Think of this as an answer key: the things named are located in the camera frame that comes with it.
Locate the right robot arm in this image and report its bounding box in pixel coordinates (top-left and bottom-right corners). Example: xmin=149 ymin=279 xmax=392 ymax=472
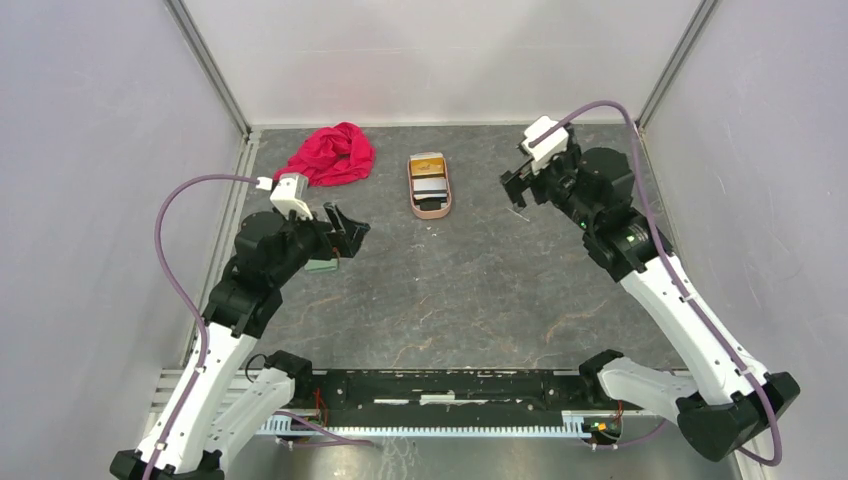
xmin=500 ymin=147 xmax=800 ymax=461

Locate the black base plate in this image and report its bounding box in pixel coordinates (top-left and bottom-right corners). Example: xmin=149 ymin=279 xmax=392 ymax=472
xmin=287 ymin=369 xmax=638 ymax=428

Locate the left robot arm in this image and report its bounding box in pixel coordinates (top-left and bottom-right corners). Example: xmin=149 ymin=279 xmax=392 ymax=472
xmin=109 ymin=203 xmax=370 ymax=479

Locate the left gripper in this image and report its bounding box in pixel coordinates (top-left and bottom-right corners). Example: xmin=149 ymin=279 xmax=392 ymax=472
xmin=270 ymin=201 xmax=369 ymax=286

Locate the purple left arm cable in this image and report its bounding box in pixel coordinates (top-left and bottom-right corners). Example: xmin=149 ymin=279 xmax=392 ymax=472
xmin=140 ymin=173 xmax=280 ymax=480

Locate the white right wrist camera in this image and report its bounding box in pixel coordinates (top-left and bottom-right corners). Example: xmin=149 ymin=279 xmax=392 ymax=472
xmin=519 ymin=115 xmax=571 ymax=174

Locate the silver card in tray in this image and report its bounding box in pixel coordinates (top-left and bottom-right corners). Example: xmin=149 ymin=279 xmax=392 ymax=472
xmin=412 ymin=177 xmax=448 ymax=200

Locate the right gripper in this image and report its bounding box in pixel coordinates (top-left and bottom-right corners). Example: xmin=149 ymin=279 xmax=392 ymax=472
xmin=498 ymin=144 xmax=597 ymax=231

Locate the gold card in tray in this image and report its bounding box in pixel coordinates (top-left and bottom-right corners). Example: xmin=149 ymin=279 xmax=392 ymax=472
xmin=409 ymin=157 xmax=446 ymax=178

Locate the white slotted cable duct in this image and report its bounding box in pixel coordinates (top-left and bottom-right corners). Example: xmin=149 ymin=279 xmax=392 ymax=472
xmin=256 ymin=412 xmax=621 ymax=441

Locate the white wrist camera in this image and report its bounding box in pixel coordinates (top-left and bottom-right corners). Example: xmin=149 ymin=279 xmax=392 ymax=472
xmin=269 ymin=173 xmax=314 ymax=220
xmin=519 ymin=115 xmax=571 ymax=174

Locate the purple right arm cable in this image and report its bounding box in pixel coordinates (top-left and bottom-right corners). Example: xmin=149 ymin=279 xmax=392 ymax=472
xmin=529 ymin=100 xmax=784 ymax=468

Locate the green card holder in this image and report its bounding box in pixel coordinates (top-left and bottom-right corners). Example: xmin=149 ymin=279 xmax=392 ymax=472
xmin=304 ymin=258 xmax=339 ymax=273

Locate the pink oval tray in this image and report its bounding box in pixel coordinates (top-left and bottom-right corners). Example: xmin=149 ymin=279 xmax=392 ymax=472
xmin=407 ymin=152 xmax=453 ymax=220

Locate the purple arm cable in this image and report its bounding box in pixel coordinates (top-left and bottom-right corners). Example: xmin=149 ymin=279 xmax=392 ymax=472
xmin=529 ymin=100 xmax=784 ymax=468
xmin=140 ymin=173 xmax=280 ymax=480

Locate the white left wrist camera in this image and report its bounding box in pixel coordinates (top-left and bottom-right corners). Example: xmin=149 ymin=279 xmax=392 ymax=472
xmin=269 ymin=173 xmax=314 ymax=220

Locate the red crumpled cloth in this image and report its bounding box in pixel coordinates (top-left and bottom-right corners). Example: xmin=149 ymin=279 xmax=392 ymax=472
xmin=281 ymin=122 xmax=376 ymax=187

